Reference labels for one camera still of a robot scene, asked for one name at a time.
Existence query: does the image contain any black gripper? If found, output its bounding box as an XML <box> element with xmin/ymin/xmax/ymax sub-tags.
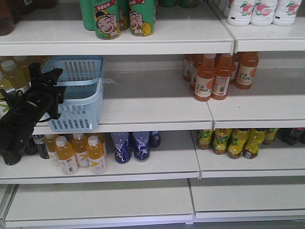
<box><xmin>26</xmin><ymin>62</ymin><xmax>66</xmax><ymax>119</ymax></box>

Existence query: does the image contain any light blue plastic basket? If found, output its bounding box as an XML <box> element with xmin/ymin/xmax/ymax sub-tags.
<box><xmin>42</xmin><ymin>55</ymin><xmax>104</xmax><ymax>132</ymax></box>

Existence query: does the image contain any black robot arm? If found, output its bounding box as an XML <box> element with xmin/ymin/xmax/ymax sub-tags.
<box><xmin>0</xmin><ymin>62</ymin><xmax>66</xmax><ymax>166</ymax></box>

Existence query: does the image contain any pale green drink bottle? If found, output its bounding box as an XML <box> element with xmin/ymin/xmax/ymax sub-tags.
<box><xmin>1</xmin><ymin>60</ymin><xmax>29</xmax><ymax>93</ymax></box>

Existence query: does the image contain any dark tea bottle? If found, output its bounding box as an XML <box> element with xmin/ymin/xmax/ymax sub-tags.
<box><xmin>32</xmin><ymin>135</ymin><xmax>49</xmax><ymax>159</ymax></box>

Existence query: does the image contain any orange juice bottle white label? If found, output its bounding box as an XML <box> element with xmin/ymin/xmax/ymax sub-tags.
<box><xmin>72</xmin><ymin>133</ymin><xmax>90</xmax><ymax>167</ymax></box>
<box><xmin>87</xmin><ymin>135</ymin><xmax>106</xmax><ymax>174</ymax></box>
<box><xmin>44</xmin><ymin>134</ymin><xmax>60</xmax><ymax>167</ymax></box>
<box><xmin>55</xmin><ymin>136</ymin><xmax>78</xmax><ymax>175</ymax></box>

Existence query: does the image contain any green cartoon tea bottle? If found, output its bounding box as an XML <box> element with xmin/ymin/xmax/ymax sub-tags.
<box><xmin>129</xmin><ymin>0</ymin><xmax>154</xmax><ymax>37</ymax></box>
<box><xmin>92</xmin><ymin>0</ymin><xmax>121</xmax><ymax>40</ymax></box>

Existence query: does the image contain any blue sports drink bottle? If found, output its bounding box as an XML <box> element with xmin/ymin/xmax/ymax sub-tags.
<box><xmin>132</xmin><ymin>131</ymin><xmax>150</xmax><ymax>162</ymax></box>
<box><xmin>111</xmin><ymin>132</ymin><xmax>131</xmax><ymax>164</ymax></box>
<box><xmin>149</xmin><ymin>131</ymin><xmax>161</xmax><ymax>147</ymax></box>

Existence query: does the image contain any white shelf unit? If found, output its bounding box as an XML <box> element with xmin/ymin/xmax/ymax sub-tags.
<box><xmin>0</xmin><ymin>0</ymin><xmax>305</xmax><ymax>229</ymax></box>

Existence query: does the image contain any orange C100 juice bottle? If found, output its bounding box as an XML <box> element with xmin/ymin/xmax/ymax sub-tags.
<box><xmin>211</xmin><ymin>53</ymin><xmax>234</xmax><ymax>100</ymax></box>
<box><xmin>234</xmin><ymin>52</ymin><xmax>259</xmax><ymax>90</ymax></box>
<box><xmin>194</xmin><ymin>53</ymin><xmax>216</xmax><ymax>102</ymax></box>

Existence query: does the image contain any yellow lemon tea bottle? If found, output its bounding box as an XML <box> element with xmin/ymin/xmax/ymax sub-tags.
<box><xmin>243</xmin><ymin>128</ymin><xmax>266</xmax><ymax>159</ymax></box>
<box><xmin>213</xmin><ymin>128</ymin><xmax>232</xmax><ymax>155</ymax></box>
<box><xmin>197</xmin><ymin>129</ymin><xmax>214</xmax><ymax>149</ymax></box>
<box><xmin>263</xmin><ymin>128</ymin><xmax>279</xmax><ymax>145</ymax></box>
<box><xmin>227</xmin><ymin>128</ymin><xmax>250</xmax><ymax>159</ymax></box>

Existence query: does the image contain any white peach drink bottle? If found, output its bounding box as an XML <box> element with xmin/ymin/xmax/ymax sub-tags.
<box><xmin>250</xmin><ymin>0</ymin><xmax>278</xmax><ymax>27</ymax></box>
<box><xmin>272</xmin><ymin>0</ymin><xmax>302</xmax><ymax>26</ymax></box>
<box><xmin>227</xmin><ymin>0</ymin><xmax>255</xmax><ymax>27</ymax></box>

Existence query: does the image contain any cola bottle red label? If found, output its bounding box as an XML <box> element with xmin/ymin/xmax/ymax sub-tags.
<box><xmin>280</xmin><ymin>127</ymin><xmax>305</xmax><ymax>146</ymax></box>

